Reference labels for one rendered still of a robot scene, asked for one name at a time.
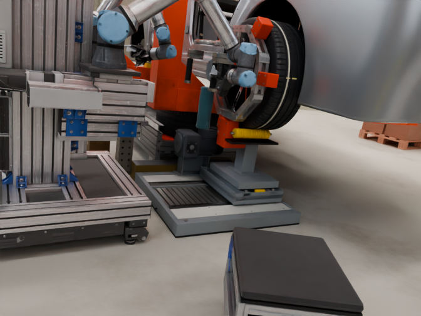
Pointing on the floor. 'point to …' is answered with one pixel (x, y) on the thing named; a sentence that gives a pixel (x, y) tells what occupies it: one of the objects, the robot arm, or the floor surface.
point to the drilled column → (124, 152)
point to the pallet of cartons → (395, 133)
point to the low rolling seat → (285, 277)
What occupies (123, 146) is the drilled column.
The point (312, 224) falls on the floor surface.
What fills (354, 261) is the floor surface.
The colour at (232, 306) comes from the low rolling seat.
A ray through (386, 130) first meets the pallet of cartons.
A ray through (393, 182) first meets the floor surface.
